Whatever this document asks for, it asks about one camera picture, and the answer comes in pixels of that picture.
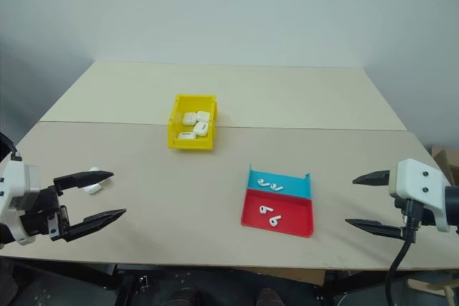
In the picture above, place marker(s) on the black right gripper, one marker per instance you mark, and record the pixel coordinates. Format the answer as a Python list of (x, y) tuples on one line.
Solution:
[(417, 213)]

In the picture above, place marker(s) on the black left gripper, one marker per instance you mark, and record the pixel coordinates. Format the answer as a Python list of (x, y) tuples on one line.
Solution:
[(39, 213)]

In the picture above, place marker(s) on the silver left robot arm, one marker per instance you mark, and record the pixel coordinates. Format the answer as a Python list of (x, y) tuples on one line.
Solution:
[(5, 236)]

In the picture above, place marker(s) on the white open charging case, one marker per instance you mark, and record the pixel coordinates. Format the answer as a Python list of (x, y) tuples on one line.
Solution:
[(93, 188)]

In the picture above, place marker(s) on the yellow plastic bin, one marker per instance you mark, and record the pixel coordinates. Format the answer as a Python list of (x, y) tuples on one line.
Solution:
[(174, 130)]

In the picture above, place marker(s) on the white closed charging case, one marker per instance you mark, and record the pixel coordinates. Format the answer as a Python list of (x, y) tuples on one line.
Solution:
[(189, 118), (201, 129), (203, 116), (186, 136)]

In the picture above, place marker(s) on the red plastic tray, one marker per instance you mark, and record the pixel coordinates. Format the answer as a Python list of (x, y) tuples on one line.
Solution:
[(294, 218)]

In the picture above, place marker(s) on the blue plastic tray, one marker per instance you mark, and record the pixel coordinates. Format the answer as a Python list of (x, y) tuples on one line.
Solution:
[(290, 186)]

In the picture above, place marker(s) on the dark rounded shape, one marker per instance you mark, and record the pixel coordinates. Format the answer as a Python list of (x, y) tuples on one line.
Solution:
[(269, 297)]

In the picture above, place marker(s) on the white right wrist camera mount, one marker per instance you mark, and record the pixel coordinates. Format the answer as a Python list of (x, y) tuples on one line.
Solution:
[(419, 180)]

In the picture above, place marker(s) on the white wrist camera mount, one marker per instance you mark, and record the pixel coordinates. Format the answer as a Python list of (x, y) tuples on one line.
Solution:
[(419, 180), (14, 191)]

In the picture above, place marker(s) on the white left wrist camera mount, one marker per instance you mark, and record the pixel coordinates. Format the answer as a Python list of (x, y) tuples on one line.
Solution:
[(14, 191)]

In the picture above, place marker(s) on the black table frame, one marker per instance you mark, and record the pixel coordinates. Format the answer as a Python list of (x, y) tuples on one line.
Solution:
[(118, 284)]

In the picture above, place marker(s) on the light wooden frame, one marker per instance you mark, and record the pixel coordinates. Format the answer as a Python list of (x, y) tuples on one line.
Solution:
[(435, 288)]

